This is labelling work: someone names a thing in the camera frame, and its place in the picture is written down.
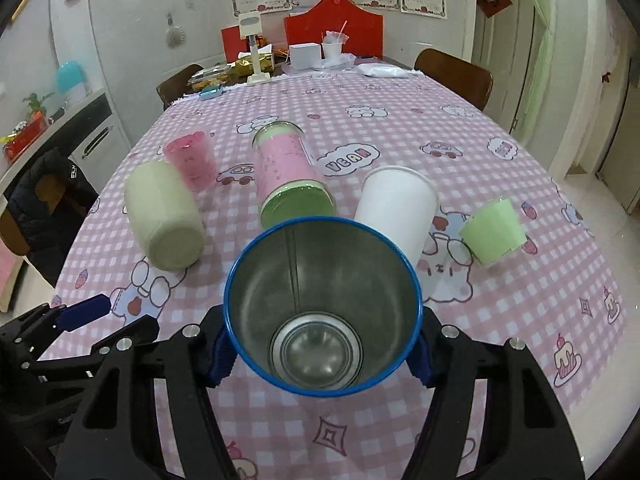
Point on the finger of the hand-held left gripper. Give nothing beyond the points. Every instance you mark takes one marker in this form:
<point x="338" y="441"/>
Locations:
<point x="142" y="329"/>
<point x="82" y="312"/>

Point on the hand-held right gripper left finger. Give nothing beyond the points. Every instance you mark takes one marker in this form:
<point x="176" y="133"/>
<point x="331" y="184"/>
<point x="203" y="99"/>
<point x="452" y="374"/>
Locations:
<point x="220" y="362"/>

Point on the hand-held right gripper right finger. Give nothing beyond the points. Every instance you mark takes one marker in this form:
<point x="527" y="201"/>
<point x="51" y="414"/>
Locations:
<point x="421" y="360"/>

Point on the blue steel cup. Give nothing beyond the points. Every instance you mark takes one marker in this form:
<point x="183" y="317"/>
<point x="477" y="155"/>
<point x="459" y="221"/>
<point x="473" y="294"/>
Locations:
<point x="320" y="285"/>

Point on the cream plastic cup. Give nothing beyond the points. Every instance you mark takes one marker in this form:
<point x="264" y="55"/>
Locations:
<point x="162" y="215"/>

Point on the small green plastic cup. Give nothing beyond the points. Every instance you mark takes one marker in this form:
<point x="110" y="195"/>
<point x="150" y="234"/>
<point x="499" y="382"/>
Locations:
<point x="492" y="232"/>

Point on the white paper cup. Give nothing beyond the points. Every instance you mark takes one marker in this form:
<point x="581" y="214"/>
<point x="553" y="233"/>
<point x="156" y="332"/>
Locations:
<point x="395" y="205"/>

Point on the pink plastic cup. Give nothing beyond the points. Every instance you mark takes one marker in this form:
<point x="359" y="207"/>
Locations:
<point x="192" y="160"/>

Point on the tall pink and green cup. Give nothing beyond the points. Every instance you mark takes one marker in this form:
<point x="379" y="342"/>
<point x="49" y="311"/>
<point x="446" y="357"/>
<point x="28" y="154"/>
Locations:
<point x="290" y="170"/>

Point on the white cup with straw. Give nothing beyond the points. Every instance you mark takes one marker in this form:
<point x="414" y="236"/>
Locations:
<point x="331" y="51"/>

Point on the black jacket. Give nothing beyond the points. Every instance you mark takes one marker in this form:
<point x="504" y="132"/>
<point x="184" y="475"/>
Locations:
<point x="45" y="230"/>

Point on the white side cabinet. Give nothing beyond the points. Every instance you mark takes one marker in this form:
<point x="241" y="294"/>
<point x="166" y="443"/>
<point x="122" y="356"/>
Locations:
<point x="100" y="140"/>

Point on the small potted plant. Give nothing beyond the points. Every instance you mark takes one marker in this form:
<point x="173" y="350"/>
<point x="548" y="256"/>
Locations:
<point x="37" y="105"/>

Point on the blue and white appliance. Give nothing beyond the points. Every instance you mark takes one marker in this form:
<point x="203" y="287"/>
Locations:
<point x="71" y="80"/>

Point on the pink checkered printed tablecloth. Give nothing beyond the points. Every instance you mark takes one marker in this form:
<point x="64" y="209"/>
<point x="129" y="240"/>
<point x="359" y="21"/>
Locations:
<point x="400" y="125"/>

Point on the teal small case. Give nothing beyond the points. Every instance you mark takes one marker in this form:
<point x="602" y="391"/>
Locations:
<point x="210" y="92"/>

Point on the brown wooden chair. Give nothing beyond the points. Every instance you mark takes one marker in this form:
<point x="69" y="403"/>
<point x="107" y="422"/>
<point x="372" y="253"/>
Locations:
<point x="177" y="82"/>
<point x="455" y="72"/>

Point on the clear snack box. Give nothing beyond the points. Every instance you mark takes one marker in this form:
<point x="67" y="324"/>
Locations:
<point x="210" y="79"/>

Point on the gold foil packet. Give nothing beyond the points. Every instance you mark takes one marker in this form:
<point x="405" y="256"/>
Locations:
<point x="245" y="66"/>

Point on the white hanging ornament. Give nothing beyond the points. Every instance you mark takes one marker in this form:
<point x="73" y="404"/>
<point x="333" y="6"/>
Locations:
<point x="174" y="35"/>

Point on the white plastic bag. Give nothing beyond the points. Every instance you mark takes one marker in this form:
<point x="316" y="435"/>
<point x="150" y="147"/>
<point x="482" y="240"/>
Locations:
<point x="382" y="70"/>

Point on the white stand lamp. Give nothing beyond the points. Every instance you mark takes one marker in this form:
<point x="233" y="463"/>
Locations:
<point x="257" y="60"/>

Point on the small red box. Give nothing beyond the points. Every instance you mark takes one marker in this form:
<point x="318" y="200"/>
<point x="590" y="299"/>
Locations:
<point x="231" y="42"/>

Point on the white cardboard box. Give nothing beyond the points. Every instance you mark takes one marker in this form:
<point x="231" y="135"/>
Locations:
<point x="305" y="56"/>

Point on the green curtain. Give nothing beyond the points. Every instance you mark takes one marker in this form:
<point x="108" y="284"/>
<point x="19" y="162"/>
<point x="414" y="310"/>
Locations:
<point x="537" y="35"/>

